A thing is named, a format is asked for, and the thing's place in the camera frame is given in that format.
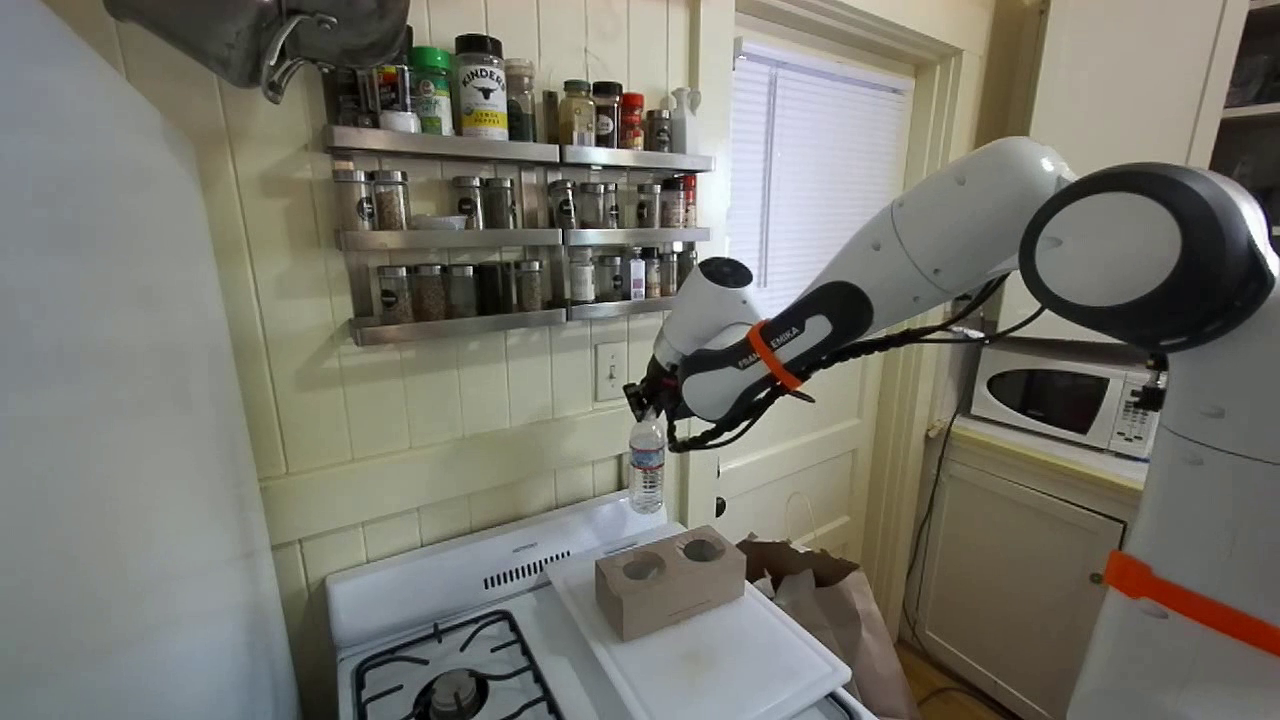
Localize white cutting board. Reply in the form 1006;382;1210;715
548;549;847;720

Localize hanging steel pan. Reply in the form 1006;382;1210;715
104;0;407;99

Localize metal spice rack shelves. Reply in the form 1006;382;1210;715
322;129;713;345

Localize brown paper bag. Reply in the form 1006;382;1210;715
740;535;918;720

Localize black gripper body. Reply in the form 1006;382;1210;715
624;361;686;422

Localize red lid spice jar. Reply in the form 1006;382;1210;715
621;94;642;151

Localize white window blind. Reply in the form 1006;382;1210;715
729;39;912;317

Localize brown block cup holder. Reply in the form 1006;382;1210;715
594;527;747;640

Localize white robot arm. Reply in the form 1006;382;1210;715
627;138;1280;720

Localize green lid spice jar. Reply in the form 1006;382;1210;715
407;44;450;138

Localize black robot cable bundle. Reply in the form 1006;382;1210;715
661;273;1057;455

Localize white lower cabinet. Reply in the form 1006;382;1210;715
912;422;1148;720

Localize white microwave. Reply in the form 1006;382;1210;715
966;348;1164;460

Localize white gas stove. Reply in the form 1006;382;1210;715
326;494;875;720

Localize large white-label spice jar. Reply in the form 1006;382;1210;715
455;31;508;141

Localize white refrigerator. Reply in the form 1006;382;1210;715
0;0;301;720

